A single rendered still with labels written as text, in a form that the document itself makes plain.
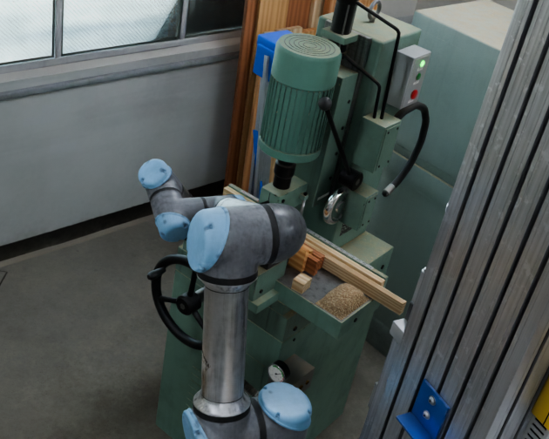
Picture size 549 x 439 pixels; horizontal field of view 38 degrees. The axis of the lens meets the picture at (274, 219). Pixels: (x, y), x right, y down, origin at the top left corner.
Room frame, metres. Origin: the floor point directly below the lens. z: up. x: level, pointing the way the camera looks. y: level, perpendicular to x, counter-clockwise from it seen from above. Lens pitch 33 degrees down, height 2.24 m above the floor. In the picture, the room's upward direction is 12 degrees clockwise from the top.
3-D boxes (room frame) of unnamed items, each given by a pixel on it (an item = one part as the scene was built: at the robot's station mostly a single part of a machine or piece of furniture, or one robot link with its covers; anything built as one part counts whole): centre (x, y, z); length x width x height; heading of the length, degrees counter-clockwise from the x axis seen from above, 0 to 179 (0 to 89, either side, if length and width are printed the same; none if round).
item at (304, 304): (1.86, -0.01, 0.87); 0.61 x 0.30 x 0.06; 57
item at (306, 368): (1.74, -0.14, 0.58); 0.12 x 0.08 x 0.08; 147
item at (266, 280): (1.79, 0.04, 0.92); 0.15 x 0.13 x 0.09; 57
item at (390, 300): (1.91, -0.14, 0.92); 0.60 x 0.02 x 0.04; 57
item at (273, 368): (1.68, -0.10, 0.65); 0.06 x 0.04 x 0.08; 57
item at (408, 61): (2.19, -0.29, 1.40); 0.10 x 0.06 x 0.16; 147
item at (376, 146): (2.10, -0.24, 1.23); 0.09 x 0.08 x 0.15; 147
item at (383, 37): (2.24, -0.16, 1.16); 0.22 x 0.22 x 0.72; 57
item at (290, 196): (2.02, -0.01, 1.03); 0.14 x 0.07 x 0.09; 147
